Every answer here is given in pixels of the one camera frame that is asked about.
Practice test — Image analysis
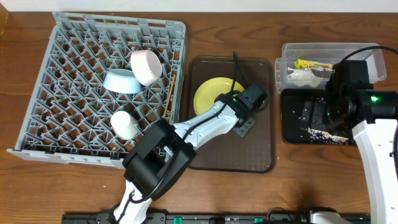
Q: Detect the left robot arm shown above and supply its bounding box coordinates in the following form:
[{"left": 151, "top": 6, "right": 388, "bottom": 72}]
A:
[{"left": 109, "top": 84, "right": 268, "bottom": 223}]

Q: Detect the black waste tray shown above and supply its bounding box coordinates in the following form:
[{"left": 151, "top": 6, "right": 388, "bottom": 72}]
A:
[{"left": 280, "top": 88, "right": 327, "bottom": 144}]

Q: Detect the dark brown serving tray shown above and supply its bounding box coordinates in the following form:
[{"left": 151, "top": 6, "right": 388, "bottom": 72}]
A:
[{"left": 180, "top": 56, "right": 276, "bottom": 174}]

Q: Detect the grey plastic dish rack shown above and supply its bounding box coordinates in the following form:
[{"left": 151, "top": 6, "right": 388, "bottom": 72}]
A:
[{"left": 9, "top": 12, "right": 188, "bottom": 168}]

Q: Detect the green snack wrapper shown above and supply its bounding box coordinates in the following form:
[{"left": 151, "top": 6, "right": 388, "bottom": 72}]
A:
[{"left": 294, "top": 58, "right": 333, "bottom": 70}]

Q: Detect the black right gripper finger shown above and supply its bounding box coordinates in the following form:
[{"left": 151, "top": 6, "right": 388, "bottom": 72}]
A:
[
  {"left": 310, "top": 101, "right": 326, "bottom": 131},
  {"left": 299, "top": 101, "right": 313, "bottom": 129}
]

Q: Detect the white plastic cup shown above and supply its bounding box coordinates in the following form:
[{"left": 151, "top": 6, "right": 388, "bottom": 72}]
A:
[{"left": 110, "top": 111, "right": 139, "bottom": 140}]

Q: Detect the rice and peanut waste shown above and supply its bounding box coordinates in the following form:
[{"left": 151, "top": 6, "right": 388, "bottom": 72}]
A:
[{"left": 292, "top": 115, "right": 356, "bottom": 145}]

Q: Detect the yellow round plate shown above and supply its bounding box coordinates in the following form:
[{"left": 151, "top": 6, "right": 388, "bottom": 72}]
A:
[{"left": 193, "top": 77, "right": 233, "bottom": 116}]

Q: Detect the wooden chopstick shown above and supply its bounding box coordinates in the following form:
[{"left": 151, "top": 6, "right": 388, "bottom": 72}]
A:
[
  {"left": 162, "top": 73, "right": 177, "bottom": 118},
  {"left": 169, "top": 104, "right": 174, "bottom": 124}
]

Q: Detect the light blue saucer bowl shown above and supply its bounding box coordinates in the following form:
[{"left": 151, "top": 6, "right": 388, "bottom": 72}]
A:
[{"left": 103, "top": 68, "right": 142, "bottom": 94}]

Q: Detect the clear plastic waste bin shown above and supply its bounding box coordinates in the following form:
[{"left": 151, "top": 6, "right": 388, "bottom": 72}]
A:
[{"left": 275, "top": 42, "right": 387, "bottom": 93}]

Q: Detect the white tissue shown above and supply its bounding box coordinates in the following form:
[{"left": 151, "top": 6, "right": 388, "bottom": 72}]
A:
[{"left": 287, "top": 67, "right": 331, "bottom": 88}]

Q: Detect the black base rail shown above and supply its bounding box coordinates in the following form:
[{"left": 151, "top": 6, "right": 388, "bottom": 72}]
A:
[{"left": 62, "top": 199, "right": 372, "bottom": 224}]

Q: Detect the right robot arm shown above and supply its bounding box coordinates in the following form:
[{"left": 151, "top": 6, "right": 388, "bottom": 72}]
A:
[{"left": 310, "top": 59, "right": 397, "bottom": 223}]

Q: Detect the pink white bowl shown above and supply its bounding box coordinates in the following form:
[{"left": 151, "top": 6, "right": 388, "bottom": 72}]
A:
[{"left": 130, "top": 50, "right": 162, "bottom": 86}]

